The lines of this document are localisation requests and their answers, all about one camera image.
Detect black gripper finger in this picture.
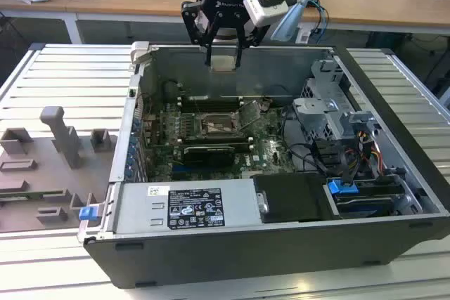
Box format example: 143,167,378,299
232,11,270,69
181,0,224,67

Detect silver square CPU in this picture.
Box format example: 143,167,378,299
209,55,237,74

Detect metal socket cover frame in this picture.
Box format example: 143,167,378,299
238,100,264,131

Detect black CPU socket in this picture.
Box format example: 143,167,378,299
191,112,247,141

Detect pale blue teach pendant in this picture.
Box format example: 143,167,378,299
270,0,309,43

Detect silver metal drive cage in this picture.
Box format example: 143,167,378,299
291,59,384,143

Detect green motherboard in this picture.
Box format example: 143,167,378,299
140,98,300,181

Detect black graphics card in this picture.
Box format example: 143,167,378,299
182,144,236,168

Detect hard disk in blue carrier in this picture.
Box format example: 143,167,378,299
325,177,405,219

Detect grey power supply unit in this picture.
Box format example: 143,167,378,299
114,178,263,234

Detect grey parts rack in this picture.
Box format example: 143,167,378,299
0,105,119,234

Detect black open PC case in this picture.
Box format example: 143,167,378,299
76,40,450,289

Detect green RAM stick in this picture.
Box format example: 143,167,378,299
0,190,66,200

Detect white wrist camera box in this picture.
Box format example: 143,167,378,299
243,0,290,29

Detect grey case latch handle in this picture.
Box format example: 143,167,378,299
129,41,153,66

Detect blue cable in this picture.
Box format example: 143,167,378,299
309,0,330,36

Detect black flat data cable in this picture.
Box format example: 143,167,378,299
335,145,356,187

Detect yellow red wire bundle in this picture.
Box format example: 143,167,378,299
354,130,385,174

